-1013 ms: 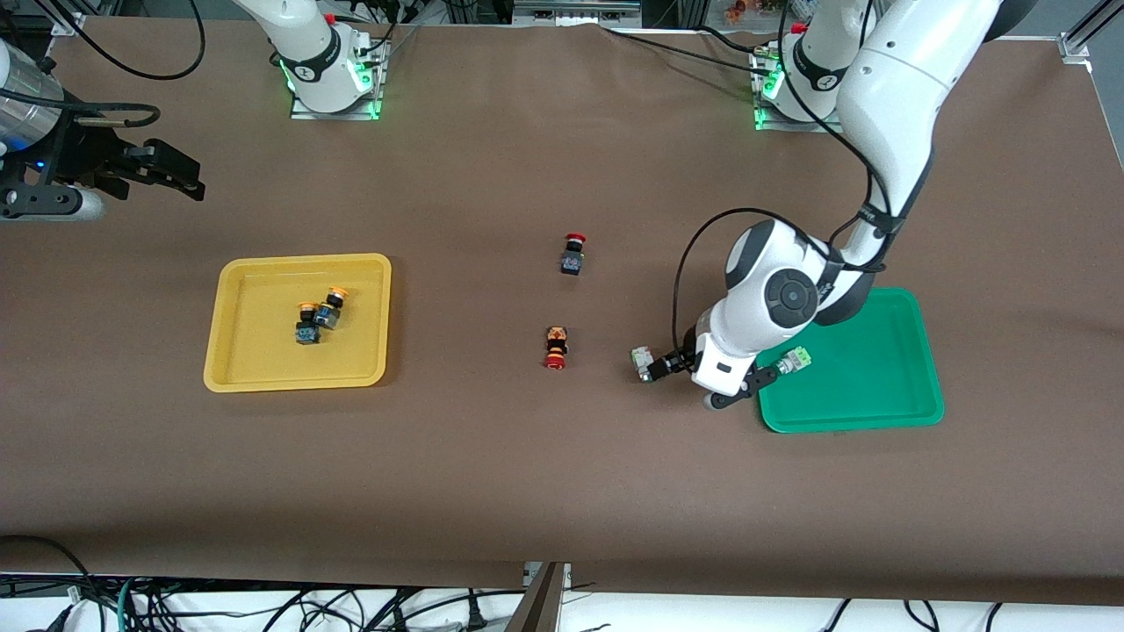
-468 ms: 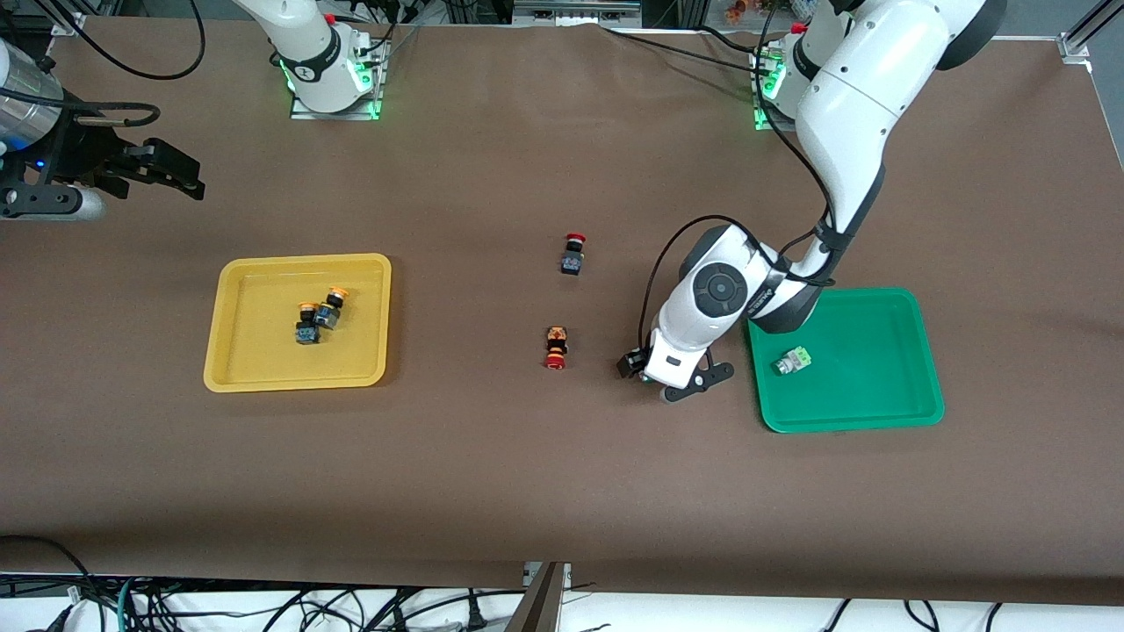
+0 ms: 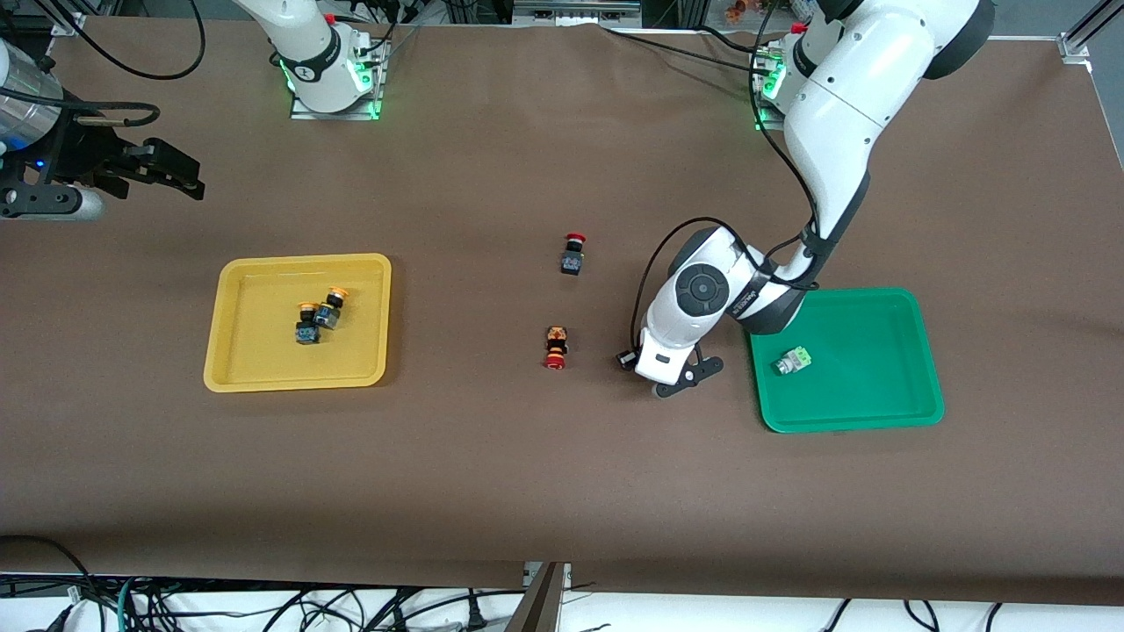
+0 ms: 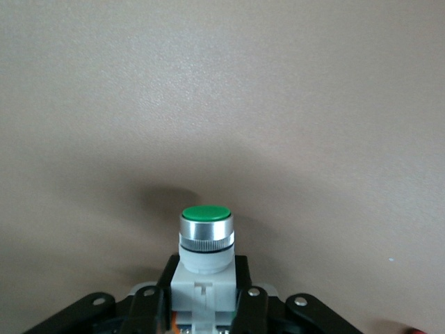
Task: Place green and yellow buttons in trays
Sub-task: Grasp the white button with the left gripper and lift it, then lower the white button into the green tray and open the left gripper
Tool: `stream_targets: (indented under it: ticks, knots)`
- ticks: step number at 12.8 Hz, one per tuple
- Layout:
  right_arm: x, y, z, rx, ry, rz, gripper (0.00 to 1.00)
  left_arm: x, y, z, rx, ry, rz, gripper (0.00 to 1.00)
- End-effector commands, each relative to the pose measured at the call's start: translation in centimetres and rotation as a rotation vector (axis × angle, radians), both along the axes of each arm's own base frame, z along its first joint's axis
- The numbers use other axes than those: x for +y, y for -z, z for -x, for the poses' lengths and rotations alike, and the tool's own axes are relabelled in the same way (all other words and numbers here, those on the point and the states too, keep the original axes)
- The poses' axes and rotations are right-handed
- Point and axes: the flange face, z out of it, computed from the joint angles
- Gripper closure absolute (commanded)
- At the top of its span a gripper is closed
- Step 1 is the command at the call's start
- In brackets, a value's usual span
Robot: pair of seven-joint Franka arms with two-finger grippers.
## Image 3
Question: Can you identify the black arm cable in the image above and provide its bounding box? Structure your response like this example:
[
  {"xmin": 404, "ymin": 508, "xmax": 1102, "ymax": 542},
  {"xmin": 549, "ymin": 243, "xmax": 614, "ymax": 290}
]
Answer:
[
  {"xmin": 630, "ymin": 0, "xmax": 822, "ymax": 354},
  {"xmin": 0, "ymin": 0, "xmax": 207, "ymax": 128}
]

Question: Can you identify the grey metal box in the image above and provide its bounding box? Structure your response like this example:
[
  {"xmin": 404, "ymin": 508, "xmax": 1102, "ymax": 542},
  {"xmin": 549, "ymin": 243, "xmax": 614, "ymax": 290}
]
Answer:
[{"xmin": 514, "ymin": 0, "xmax": 642, "ymax": 25}]

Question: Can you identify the green plastic tray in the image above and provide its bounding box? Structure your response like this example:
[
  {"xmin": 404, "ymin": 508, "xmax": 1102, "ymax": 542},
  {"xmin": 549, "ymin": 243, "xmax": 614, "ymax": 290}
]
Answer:
[{"xmin": 748, "ymin": 287, "xmax": 946, "ymax": 434}]

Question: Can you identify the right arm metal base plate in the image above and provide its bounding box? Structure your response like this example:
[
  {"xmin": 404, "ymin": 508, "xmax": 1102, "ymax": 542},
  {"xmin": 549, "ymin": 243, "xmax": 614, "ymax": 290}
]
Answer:
[{"xmin": 290, "ymin": 39, "xmax": 385, "ymax": 121}]

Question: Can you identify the aluminium frame corner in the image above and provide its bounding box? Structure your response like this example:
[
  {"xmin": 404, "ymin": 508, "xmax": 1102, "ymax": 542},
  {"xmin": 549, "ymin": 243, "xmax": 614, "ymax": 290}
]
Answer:
[{"xmin": 1058, "ymin": 0, "xmax": 1124, "ymax": 64}]

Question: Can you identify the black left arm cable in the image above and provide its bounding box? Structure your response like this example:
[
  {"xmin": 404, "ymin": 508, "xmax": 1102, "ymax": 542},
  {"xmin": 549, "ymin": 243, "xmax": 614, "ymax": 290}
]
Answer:
[{"xmin": 630, "ymin": 0, "xmax": 822, "ymax": 354}]

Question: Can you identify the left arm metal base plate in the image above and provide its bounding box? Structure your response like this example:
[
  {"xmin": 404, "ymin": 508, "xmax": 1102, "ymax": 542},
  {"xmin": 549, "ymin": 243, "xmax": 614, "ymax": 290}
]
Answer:
[{"xmin": 753, "ymin": 48, "xmax": 796, "ymax": 133}]

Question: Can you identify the brown table cover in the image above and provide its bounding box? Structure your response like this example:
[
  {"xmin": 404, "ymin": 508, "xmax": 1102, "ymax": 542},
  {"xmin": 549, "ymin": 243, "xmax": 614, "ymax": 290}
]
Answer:
[{"xmin": 0, "ymin": 16, "xmax": 1124, "ymax": 607}]

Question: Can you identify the black cable on table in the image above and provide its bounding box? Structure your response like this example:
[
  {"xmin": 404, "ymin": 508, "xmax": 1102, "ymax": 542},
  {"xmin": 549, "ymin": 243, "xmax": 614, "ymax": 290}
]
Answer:
[{"xmin": 600, "ymin": 25, "xmax": 765, "ymax": 69}]

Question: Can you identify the black floor cable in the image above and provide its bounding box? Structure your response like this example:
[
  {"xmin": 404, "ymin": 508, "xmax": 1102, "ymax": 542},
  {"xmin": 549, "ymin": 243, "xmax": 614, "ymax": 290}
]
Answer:
[{"xmin": 0, "ymin": 534, "xmax": 97, "ymax": 615}]

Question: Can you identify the yellow plastic tray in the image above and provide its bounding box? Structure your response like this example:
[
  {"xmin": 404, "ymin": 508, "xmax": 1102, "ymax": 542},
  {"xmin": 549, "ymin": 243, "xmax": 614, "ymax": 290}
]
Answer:
[{"xmin": 203, "ymin": 253, "xmax": 393, "ymax": 393}]

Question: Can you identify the aluminium profile leg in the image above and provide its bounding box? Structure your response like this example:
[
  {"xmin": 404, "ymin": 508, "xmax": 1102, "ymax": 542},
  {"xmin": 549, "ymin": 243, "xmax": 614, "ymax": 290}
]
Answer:
[{"xmin": 505, "ymin": 562, "xmax": 572, "ymax": 632}]

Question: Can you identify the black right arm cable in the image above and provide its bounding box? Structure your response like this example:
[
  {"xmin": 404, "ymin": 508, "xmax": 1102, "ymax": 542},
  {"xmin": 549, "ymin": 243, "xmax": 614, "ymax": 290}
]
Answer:
[{"xmin": 0, "ymin": 0, "xmax": 207, "ymax": 128}]

